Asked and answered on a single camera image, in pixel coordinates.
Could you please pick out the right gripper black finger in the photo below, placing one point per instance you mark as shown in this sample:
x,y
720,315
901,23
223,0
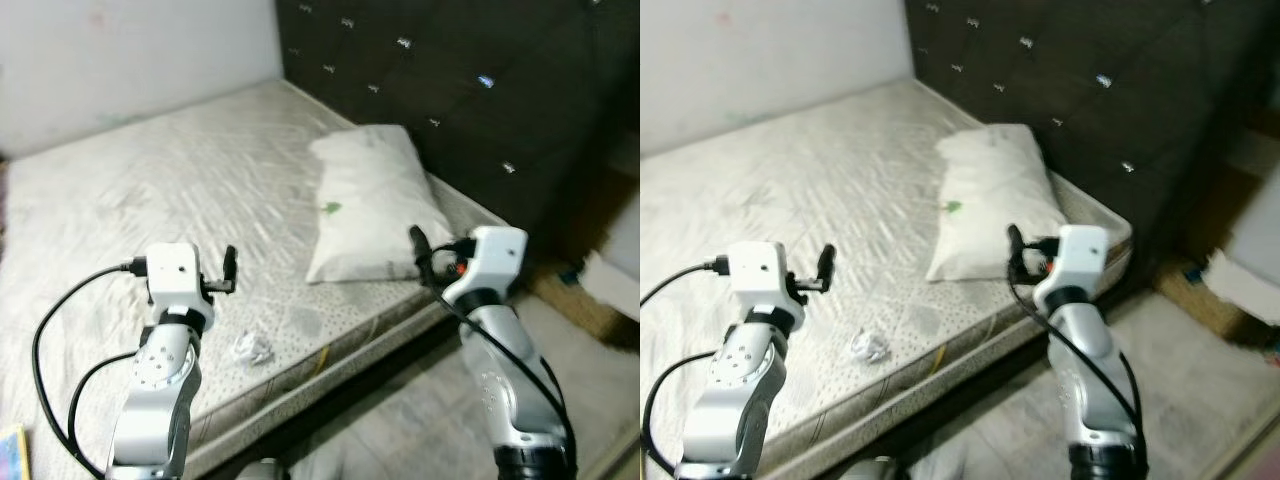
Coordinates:
x,y
419,248
1015,248

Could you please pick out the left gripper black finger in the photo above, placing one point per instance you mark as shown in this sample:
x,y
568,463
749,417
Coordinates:
x,y
231,265
828,263

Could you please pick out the colourful paperback book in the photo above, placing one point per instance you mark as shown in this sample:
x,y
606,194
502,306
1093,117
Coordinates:
x,y
12,455

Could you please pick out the white pillow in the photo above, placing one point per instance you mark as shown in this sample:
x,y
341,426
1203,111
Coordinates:
x,y
370,200
990,200

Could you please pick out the white patterned mattress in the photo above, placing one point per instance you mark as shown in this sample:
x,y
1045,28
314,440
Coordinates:
x,y
780,190
150,200

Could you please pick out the dark bed base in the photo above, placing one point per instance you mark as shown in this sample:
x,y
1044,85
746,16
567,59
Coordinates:
x,y
400,358
985,375

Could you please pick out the brown woven basket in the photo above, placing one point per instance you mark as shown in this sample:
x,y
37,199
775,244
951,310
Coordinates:
x,y
1185,300
560,300

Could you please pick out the small blue object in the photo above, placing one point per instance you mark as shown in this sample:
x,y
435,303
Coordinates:
x,y
1194,272
573,274

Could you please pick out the dark tufted headboard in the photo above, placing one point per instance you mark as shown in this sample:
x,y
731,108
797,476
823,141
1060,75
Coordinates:
x,y
470,90
1100,80

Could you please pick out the white paper sheet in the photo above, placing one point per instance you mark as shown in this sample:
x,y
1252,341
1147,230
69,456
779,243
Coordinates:
x,y
612,285
1240,285

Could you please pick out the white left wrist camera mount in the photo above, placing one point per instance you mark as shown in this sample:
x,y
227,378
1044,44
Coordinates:
x,y
178,268
762,268

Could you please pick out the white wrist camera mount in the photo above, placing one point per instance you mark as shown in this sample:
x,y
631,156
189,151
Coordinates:
x,y
495,255
178,268
762,268
1085,250

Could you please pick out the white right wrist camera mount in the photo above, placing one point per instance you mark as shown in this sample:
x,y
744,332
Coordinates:
x,y
1085,250
495,255

